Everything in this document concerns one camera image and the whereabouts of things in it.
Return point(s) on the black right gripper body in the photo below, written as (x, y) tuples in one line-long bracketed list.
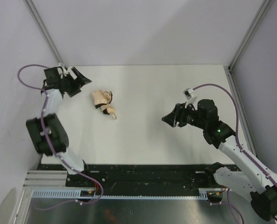
[(180, 115)]

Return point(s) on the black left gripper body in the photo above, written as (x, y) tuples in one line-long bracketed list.
[(70, 84)]

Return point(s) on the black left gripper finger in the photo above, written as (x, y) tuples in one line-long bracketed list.
[(72, 92), (81, 79)]

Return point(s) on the beige folding umbrella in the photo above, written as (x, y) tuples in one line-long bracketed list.
[(102, 100)]

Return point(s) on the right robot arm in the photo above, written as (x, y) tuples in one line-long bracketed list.
[(254, 182)]

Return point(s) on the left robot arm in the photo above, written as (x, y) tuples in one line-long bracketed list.
[(46, 131)]

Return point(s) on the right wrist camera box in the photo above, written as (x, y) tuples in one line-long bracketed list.
[(190, 96)]

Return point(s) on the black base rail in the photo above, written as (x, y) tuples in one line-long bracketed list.
[(147, 180)]

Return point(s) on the grey slotted cable duct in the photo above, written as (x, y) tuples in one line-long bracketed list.
[(84, 194)]

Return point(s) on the left aluminium corner post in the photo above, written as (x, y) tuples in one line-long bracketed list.
[(44, 31)]

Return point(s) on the aluminium corner post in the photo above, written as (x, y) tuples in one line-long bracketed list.
[(257, 20), (44, 31)]

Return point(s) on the right aluminium corner post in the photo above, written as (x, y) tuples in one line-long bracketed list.
[(257, 20)]

